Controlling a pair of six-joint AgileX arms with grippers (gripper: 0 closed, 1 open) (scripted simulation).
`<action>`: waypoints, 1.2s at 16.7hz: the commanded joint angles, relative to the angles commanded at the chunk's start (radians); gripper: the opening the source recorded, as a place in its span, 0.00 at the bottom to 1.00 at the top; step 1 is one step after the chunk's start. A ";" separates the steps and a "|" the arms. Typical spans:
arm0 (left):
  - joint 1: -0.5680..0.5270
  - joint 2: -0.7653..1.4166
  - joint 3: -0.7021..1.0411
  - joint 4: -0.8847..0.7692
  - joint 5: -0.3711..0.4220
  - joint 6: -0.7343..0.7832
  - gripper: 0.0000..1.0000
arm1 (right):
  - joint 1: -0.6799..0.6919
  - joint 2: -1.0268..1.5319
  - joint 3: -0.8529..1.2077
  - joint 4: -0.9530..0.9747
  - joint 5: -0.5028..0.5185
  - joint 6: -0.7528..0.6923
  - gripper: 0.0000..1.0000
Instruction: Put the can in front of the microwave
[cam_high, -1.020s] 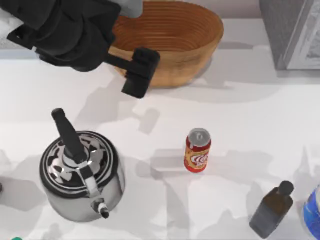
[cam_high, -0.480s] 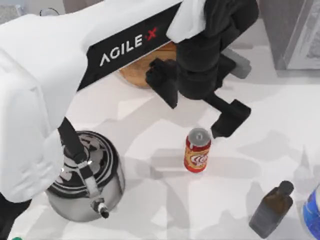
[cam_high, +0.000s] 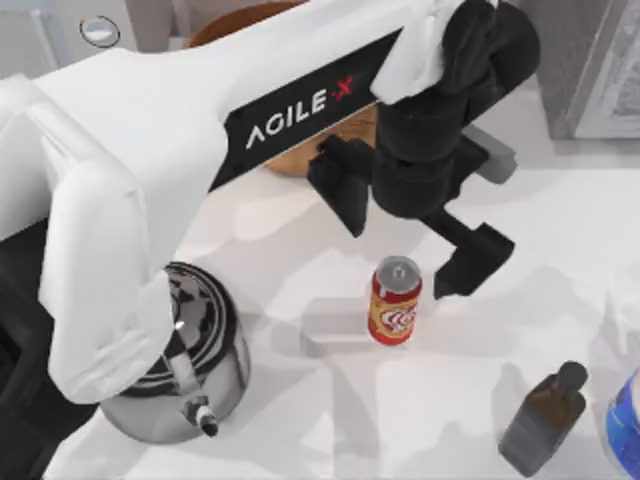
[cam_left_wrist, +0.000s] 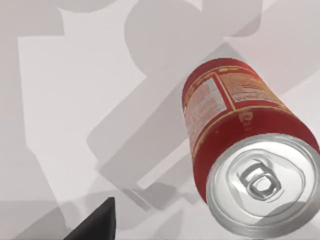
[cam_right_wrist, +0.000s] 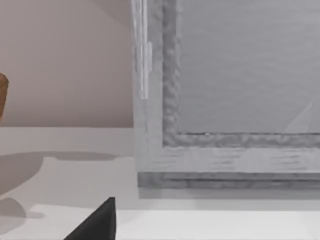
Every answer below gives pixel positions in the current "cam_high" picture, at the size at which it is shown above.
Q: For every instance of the red and orange can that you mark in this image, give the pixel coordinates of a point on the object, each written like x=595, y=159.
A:
x=395, y=315

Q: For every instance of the grey cabinet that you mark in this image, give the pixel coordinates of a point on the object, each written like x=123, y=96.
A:
x=600, y=65

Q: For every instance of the dark brown bottle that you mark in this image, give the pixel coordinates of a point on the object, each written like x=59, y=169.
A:
x=545, y=420

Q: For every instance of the silver kettle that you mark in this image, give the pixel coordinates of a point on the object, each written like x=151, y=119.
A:
x=220, y=390

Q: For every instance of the white sink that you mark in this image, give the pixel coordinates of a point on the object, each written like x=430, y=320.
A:
x=100, y=31

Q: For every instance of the round wooden basket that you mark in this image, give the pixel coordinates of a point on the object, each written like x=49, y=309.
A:
x=295, y=160

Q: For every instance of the pale grey rounded box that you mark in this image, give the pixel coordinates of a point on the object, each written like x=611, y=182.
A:
x=500, y=160

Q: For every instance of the blue and white bottle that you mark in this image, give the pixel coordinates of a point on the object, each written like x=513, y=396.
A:
x=625, y=430

